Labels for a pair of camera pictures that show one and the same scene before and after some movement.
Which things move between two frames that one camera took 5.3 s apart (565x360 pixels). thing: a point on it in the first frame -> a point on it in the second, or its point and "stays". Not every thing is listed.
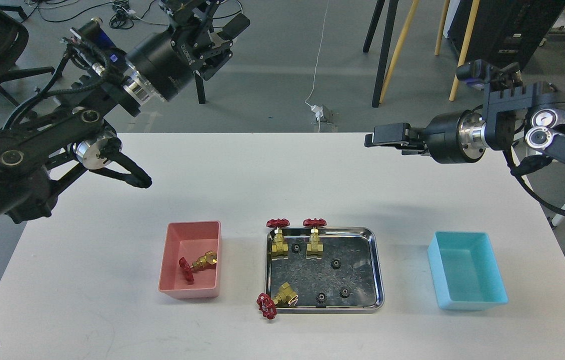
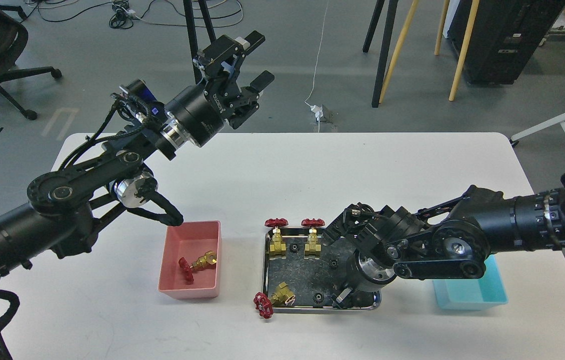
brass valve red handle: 207,259 stays
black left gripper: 164,61 -> 200,113
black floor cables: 124,17 stays
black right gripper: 452,138 -> 365,274
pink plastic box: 192,240 stays
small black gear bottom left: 321,298 stays
